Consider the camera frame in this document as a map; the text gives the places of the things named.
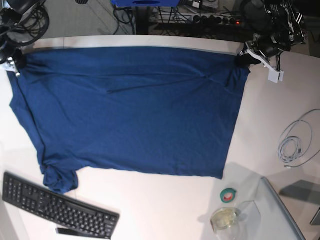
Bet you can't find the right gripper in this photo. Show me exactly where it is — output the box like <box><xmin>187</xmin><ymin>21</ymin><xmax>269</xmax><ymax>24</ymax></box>
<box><xmin>0</xmin><ymin>47</ymin><xmax>27</xmax><ymax>69</ymax></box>

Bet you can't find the dark blue t-shirt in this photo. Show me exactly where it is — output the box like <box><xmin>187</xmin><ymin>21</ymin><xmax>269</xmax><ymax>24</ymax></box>
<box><xmin>7</xmin><ymin>47</ymin><xmax>250</xmax><ymax>194</ymax></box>

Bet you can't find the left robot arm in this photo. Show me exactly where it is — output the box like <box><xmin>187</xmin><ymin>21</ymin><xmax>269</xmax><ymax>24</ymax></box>
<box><xmin>235</xmin><ymin>0</ymin><xmax>307</xmax><ymax>72</ymax></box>

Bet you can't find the black power strip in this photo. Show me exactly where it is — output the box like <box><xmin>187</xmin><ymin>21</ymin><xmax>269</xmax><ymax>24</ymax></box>
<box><xmin>174</xmin><ymin>13</ymin><xmax>245</xmax><ymax>27</ymax></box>

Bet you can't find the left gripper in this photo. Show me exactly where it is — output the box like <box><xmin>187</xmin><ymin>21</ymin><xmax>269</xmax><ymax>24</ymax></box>
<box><xmin>235</xmin><ymin>33</ymin><xmax>292</xmax><ymax>68</ymax></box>

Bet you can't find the coiled grey cable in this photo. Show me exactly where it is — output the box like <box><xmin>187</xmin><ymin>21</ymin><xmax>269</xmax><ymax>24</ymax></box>
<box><xmin>277</xmin><ymin>108</ymin><xmax>320</xmax><ymax>169</ymax></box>

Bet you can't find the coiled black floor cable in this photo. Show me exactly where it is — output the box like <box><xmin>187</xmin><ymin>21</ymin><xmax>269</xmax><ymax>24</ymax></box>
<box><xmin>14</xmin><ymin>4</ymin><xmax>51</xmax><ymax>41</ymax></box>

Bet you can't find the clear glass bottle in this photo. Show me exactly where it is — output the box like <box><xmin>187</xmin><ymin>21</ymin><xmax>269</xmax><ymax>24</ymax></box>
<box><xmin>210</xmin><ymin>207</ymin><xmax>241</xmax><ymax>240</ymax></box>

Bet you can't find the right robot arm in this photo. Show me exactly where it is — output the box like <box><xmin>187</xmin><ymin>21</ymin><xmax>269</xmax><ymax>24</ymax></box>
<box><xmin>0</xmin><ymin>0</ymin><xmax>50</xmax><ymax>75</ymax></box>

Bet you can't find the black computer keyboard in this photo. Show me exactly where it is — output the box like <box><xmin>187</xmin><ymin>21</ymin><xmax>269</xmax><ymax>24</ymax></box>
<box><xmin>2</xmin><ymin>172</ymin><xmax>120</xmax><ymax>240</ymax></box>

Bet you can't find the blue box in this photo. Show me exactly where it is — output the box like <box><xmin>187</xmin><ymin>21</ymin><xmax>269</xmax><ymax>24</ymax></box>
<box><xmin>111</xmin><ymin>0</ymin><xmax>180</xmax><ymax>8</ymax></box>

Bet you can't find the green and red tape roll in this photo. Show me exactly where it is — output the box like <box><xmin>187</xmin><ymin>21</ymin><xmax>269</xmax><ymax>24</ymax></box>
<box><xmin>220</xmin><ymin>188</ymin><xmax>237</xmax><ymax>204</ymax></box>

